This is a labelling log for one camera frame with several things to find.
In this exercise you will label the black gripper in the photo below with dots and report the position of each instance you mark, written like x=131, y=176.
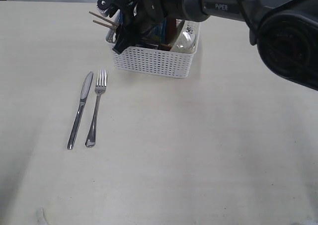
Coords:
x=137, y=22

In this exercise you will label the silver fork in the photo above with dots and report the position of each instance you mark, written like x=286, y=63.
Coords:
x=100, y=88

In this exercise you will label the silver table knife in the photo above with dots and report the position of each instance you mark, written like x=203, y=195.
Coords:
x=82, y=101

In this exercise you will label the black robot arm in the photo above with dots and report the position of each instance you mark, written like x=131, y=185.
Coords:
x=285, y=32

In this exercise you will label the blue chips bag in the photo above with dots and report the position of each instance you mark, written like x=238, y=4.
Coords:
x=158, y=33

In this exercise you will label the brown round plate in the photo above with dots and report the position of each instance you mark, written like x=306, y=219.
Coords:
x=171, y=32

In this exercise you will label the white speckled ceramic bowl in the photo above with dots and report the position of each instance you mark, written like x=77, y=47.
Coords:
x=185, y=39

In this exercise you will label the white perforated plastic basket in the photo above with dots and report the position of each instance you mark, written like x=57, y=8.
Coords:
x=153, y=61

